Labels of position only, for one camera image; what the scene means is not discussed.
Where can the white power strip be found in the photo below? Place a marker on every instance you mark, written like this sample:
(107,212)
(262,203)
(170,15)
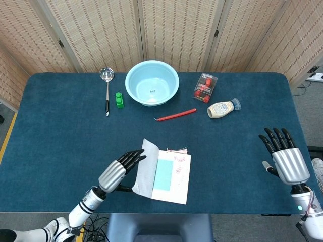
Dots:
(315,76)

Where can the dark blue table cloth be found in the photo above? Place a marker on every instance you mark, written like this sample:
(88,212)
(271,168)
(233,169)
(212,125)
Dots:
(75,138)

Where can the teal bookmark with pink tassel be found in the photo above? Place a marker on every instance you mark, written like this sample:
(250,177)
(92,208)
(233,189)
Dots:
(163,174)

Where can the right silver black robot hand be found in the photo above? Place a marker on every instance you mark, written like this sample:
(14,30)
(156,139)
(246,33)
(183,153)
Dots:
(290,164)

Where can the white and orange notebook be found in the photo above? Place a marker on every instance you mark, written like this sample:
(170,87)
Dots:
(181,181)

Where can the red pen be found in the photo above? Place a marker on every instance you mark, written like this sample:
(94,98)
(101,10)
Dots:
(176,115)

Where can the clear box of red pieces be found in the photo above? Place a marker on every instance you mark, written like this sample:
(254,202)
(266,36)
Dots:
(205,87)

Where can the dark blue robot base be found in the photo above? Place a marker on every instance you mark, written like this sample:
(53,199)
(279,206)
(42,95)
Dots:
(159,227)

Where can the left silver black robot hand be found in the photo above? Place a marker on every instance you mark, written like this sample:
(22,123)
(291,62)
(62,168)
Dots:
(112,176)

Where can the beige squeeze bottle, blue cap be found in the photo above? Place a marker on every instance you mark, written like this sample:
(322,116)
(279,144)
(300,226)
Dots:
(220,109)

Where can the light blue plastic bowl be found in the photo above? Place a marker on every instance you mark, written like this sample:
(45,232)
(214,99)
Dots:
(151,85)

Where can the white shoe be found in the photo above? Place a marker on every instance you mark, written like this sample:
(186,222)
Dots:
(318,171)

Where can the green toy building block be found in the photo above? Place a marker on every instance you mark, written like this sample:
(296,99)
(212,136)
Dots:
(119,100)

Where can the woven folding screen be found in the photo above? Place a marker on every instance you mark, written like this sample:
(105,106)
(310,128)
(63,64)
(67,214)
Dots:
(101,30)

